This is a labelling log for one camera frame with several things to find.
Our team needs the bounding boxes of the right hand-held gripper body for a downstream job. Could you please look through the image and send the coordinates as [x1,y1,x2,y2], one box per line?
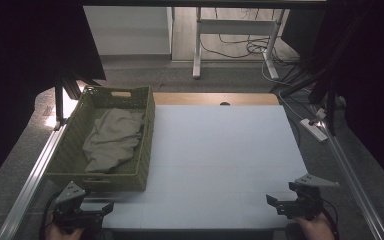
[275,173,341,222]

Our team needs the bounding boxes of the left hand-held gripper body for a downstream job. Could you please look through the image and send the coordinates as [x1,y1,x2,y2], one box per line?
[51,181,105,232]

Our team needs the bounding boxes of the green woven basket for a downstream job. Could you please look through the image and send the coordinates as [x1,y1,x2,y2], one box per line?
[44,84,156,193]

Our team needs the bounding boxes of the beige cloth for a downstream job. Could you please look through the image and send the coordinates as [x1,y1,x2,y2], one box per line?
[81,107,146,174]

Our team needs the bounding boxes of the person's left hand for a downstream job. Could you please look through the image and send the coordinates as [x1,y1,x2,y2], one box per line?
[44,222,85,240]

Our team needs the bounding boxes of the person's right hand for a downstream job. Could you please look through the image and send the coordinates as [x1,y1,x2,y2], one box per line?
[292,212,336,240]

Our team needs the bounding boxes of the white table mat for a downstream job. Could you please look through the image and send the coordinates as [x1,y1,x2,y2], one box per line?
[79,104,309,231]

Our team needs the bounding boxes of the white power strip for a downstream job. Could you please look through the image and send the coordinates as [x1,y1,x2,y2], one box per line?
[299,117,329,143]

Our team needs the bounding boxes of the black metal stand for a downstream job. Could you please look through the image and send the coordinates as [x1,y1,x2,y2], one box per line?
[53,77,103,132]
[269,56,348,137]

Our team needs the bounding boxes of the black curtain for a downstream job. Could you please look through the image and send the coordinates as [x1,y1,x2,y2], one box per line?
[281,0,384,198]
[0,0,107,195]

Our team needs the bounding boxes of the white cabinet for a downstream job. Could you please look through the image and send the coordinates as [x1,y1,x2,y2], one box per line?
[83,6,176,56]

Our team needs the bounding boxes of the left hand-held gripper cable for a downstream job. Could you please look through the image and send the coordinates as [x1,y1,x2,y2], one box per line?
[39,190,63,240]

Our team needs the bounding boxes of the hand-held gripper cable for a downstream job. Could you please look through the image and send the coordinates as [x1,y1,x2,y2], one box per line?
[39,190,63,240]
[319,198,341,240]

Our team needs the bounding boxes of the right hand-held gripper cable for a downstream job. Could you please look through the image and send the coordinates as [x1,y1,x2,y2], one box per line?
[319,198,341,240]

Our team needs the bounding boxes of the aluminium rail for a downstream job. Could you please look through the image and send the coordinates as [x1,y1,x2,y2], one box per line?
[0,99,80,240]
[313,105,384,240]

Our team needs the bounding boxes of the white cable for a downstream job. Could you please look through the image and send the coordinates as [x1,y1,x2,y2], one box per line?
[261,59,318,122]

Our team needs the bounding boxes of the black floor cables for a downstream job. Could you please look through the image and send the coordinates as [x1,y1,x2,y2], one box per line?
[199,7,302,67]

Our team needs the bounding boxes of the white desk frame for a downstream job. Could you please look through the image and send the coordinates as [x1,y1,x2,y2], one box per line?
[192,7,290,80]

